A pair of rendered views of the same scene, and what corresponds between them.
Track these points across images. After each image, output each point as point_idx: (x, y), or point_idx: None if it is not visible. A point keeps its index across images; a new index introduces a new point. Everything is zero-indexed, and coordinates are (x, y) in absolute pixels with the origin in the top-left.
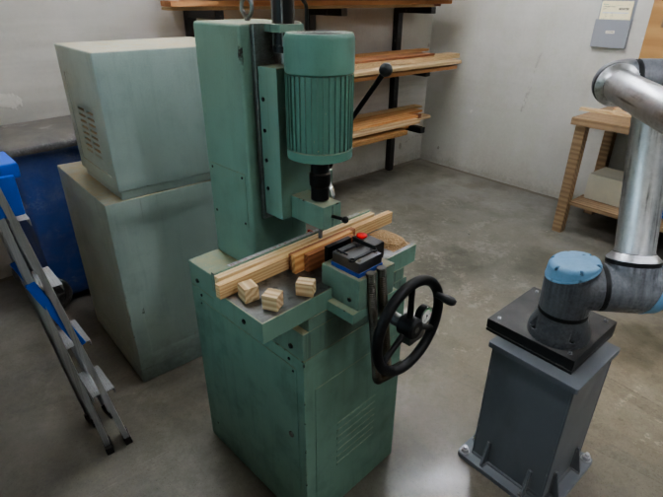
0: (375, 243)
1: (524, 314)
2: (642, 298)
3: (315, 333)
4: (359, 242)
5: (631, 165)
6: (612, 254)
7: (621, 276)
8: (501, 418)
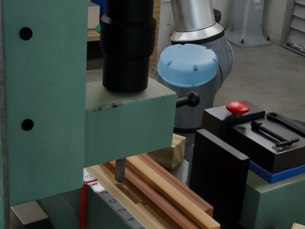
0: (254, 107)
1: None
2: (228, 65)
3: None
4: (237, 121)
5: None
6: (193, 35)
7: (214, 52)
8: None
